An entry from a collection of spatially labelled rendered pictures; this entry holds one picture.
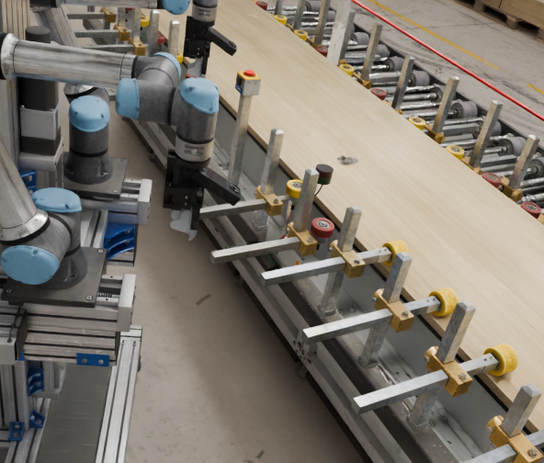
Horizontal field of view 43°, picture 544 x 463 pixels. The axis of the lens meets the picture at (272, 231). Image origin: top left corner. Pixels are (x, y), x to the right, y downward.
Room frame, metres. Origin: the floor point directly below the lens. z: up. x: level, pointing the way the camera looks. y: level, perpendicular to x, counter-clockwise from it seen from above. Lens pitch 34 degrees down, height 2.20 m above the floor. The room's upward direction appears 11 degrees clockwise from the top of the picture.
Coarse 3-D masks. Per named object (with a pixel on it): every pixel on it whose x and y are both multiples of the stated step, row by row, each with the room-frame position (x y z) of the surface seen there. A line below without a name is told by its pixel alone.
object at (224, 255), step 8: (280, 240) 1.91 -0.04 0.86; (288, 240) 1.91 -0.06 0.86; (296, 240) 1.92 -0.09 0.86; (320, 240) 1.97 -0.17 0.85; (232, 248) 1.81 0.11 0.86; (240, 248) 1.81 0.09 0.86; (248, 248) 1.82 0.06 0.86; (256, 248) 1.83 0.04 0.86; (264, 248) 1.84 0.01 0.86; (272, 248) 1.86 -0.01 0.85; (280, 248) 1.88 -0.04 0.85; (288, 248) 1.90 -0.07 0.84; (296, 248) 1.92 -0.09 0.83; (216, 256) 1.74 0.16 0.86; (224, 256) 1.76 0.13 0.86; (232, 256) 1.78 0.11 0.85; (240, 256) 1.79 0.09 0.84; (248, 256) 1.81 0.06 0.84
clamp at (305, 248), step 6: (288, 234) 1.99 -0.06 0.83; (294, 234) 1.96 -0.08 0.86; (300, 234) 1.95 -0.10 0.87; (306, 234) 1.95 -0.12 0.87; (300, 240) 1.92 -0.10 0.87; (306, 240) 1.92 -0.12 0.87; (312, 240) 1.93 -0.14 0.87; (300, 246) 1.91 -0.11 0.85; (306, 246) 1.90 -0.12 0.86; (312, 246) 1.91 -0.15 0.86; (300, 252) 1.91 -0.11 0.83; (306, 252) 1.90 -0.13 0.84; (312, 252) 1.91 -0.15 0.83
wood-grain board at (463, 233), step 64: (192, 0) 4.16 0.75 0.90; (256, 64) 3.33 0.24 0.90; (320, 64) 3.51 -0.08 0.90; (256, 128) 2.63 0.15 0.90; (320, 128) 2.75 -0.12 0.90; (384, 128) 2.88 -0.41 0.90; (320, 192) 2.20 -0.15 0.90; (384, 192) 2.30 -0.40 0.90; (448, 192) 2.40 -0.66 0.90; (448, 256) 1.95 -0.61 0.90; (512, 256) 2.03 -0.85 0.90; (448, 320) 1.61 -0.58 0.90; (512, 320) 1.67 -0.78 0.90; (512, 384) 1.39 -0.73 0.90
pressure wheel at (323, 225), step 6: (312, 222) 1.98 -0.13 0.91; (318, 222) 1.99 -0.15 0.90; (324, 222) 1.99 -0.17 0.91; (330, 222) 2.00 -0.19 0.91; (312, 228) 1.96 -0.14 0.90; (318, 228) 1.95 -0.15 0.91; (324, 228) 1.96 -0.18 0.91; (330, 228) 1.97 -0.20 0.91; (318, 234) 1.95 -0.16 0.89; (324, 234) 1.95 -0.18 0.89; (330, 234) 1.96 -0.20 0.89; (318, 246) 1.98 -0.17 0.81
